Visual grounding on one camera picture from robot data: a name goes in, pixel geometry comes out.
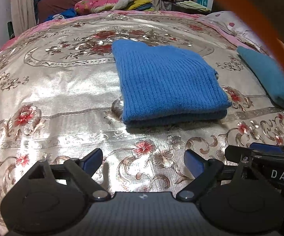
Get orange strap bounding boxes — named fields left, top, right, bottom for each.
left=198, top=0, right=284, bottom=97

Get pink floral folded quilt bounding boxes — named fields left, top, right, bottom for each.
left=74, top=0, right=134, bottom=16

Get blue clothes pile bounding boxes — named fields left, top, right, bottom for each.
left=45, top=8, right=77, bottom=22

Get yellow green folded blankets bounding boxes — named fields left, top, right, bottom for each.
left=124, top=0, right=153, bottom=11

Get blue knit sweater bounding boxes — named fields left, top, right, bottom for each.
left=111, top=40, right=232, bottom=127

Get silver floral bedspread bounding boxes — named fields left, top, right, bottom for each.
left=0, top=12, right=284, bottom=234

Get pale green folded cloth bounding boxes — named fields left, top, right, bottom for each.
left=176, top=1, right=210, bottom=12

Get beige left curtain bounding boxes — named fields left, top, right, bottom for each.
left=11, top=0, right=36, bottom=37

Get teal folded cloth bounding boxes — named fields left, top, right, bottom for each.
left=237, top=46, right=284, bottom=108

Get white pink-dotted pillow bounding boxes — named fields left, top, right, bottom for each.
left=198, top=11, right=273, bottom=58

